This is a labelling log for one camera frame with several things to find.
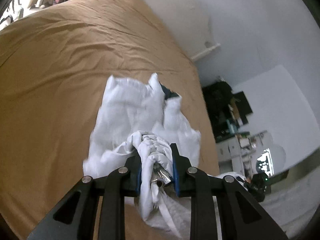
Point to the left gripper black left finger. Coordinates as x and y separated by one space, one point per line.
93 206

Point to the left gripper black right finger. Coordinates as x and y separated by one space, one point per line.
220 206

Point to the white puffer down jacket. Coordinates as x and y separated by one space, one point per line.
138 117

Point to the white desk with clutter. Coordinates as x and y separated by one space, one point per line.
246 154

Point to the black cluttered shelf unit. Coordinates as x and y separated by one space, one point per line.
227 111

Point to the tan brown bed cover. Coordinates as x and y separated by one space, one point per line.
55 64

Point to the white wooden headboard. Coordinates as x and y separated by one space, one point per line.
188 23

